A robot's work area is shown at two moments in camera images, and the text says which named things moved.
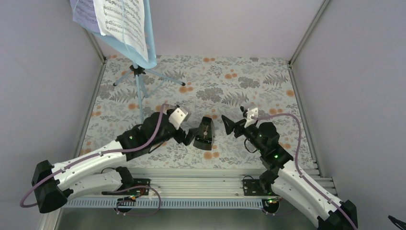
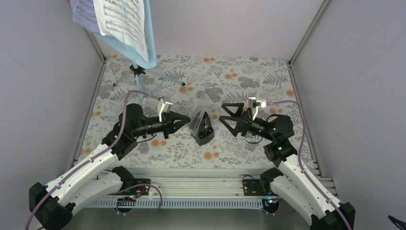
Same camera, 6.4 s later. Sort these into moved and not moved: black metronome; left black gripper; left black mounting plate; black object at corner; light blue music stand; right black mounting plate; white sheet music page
Moved: left black gripper; black metronome
Not moved: left black mounting plate; right black mounting plate; black object at corner; white sheet music page; light blue music stand
